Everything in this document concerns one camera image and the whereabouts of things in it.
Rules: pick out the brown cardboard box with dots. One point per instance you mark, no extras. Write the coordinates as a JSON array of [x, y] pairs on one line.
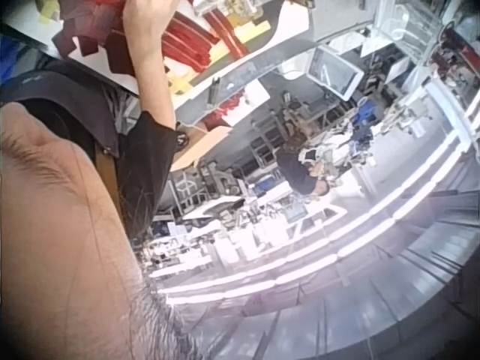
[[204, 148]]

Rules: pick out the stack of red curved tracks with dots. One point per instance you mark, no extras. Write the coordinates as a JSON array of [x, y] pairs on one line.
[[195, 45]]

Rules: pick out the pile of dark red blocks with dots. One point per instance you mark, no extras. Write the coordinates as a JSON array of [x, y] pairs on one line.
[[112, 52]]

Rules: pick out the clear plastic container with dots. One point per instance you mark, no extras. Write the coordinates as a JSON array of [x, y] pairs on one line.
[[410, 26]]

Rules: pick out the clear plastic tray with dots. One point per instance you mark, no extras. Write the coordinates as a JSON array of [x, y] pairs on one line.
[[228, 7]]

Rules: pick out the yellow cross-shaped block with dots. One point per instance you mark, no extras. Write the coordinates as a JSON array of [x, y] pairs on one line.
[[180, 82]]

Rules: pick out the black cylinder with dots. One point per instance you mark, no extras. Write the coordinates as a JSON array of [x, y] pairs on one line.
[[215, 93]]

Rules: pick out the yellow flat block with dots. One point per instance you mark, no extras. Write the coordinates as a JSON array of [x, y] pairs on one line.
[[255, 32]]

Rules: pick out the white framed monitor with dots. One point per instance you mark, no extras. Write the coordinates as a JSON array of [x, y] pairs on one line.
[[335, 73]]

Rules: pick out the red parts heap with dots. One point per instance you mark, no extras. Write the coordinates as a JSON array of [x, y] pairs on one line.
[[225, 110]]

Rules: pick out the person's right hand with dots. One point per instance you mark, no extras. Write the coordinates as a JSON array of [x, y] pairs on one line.
[[144, 17]]

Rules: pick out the yellow-green block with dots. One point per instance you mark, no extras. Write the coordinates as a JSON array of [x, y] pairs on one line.
[[47, 8]]

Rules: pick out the blue bin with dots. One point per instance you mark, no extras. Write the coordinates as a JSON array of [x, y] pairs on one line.
[[9, 60]]

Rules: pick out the cluttered work table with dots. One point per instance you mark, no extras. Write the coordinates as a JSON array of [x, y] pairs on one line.
[[240, 225]]

